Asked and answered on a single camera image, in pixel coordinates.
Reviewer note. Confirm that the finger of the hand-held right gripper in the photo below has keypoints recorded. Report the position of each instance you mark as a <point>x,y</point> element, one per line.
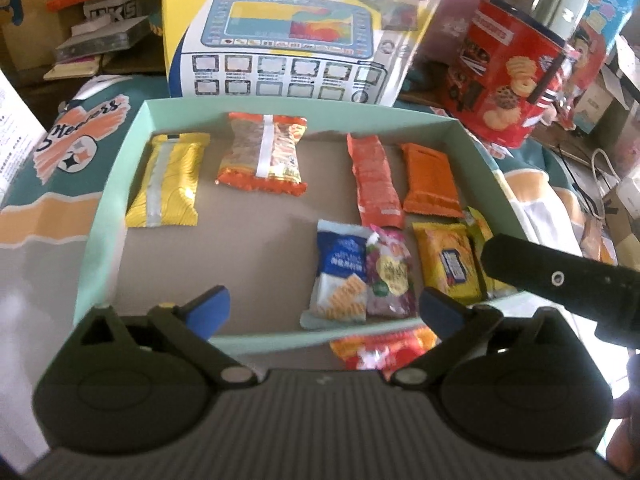
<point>540,272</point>

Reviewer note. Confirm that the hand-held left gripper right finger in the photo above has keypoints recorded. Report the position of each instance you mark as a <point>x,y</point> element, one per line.
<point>442,310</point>

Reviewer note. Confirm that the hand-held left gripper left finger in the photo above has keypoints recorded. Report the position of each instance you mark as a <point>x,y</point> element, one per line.
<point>212,305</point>

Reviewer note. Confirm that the yellow snack packet blue label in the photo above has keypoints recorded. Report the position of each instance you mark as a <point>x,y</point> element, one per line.
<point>445,260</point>

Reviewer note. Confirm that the pink purple snack packet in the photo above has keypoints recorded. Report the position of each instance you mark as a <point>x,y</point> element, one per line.
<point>390,275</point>

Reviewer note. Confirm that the yellow-green snack bar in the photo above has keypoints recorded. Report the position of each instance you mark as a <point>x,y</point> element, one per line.
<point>477,230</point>

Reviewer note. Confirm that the red candy packet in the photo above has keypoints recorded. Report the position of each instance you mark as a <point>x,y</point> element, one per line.
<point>380,352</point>

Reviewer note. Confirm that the blue white cracker packet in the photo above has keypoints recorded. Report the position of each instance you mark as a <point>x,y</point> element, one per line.
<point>340,270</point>

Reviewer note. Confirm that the mint green cardboard box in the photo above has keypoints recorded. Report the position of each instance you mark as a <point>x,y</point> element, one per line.
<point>107,240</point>

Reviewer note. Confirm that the yellow wavy snack packet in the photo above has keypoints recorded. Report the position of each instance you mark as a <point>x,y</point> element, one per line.
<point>172,180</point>

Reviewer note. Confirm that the orange-red long snack packet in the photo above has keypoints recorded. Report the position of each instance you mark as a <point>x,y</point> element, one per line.
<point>375,185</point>

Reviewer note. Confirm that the striped orange noodle snack packet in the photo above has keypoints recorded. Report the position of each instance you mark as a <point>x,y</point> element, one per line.
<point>250,155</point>

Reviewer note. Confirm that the person's right hand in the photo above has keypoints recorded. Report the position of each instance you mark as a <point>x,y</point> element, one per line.
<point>627,430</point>

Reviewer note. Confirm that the small orange pink packet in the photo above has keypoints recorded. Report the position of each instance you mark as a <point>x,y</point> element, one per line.
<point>595,240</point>

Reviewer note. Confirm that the white power strip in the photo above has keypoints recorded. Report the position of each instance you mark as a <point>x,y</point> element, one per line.
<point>629,192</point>

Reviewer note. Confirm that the printed blanket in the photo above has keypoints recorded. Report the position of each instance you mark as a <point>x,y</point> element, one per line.
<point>60,220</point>

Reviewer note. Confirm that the red cookie tin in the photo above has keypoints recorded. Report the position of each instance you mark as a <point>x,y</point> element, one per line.
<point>500,95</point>

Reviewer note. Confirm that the blue toy box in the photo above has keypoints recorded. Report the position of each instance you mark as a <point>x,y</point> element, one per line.
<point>597,25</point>

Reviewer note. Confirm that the white instruction sheet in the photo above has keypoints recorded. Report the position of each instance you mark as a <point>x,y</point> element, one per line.
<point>12,135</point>

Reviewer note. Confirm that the pink bag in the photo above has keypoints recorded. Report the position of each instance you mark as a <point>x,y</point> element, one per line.
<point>460,10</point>

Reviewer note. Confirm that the toy tablet box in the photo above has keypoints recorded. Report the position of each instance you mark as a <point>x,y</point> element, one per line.
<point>300,35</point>

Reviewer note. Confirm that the stack of small boxes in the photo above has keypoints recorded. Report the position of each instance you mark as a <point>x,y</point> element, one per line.
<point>105,35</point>

